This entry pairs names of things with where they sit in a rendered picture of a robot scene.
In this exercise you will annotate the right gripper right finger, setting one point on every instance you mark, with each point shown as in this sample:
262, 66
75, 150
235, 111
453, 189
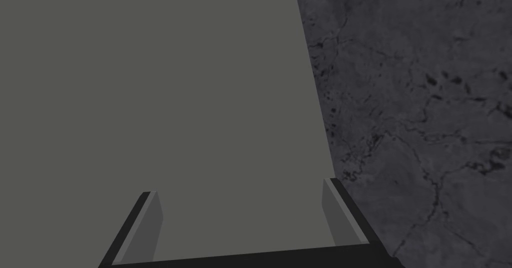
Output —
344, 216

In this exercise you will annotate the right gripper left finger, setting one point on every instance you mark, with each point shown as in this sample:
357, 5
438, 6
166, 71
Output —
138, 232

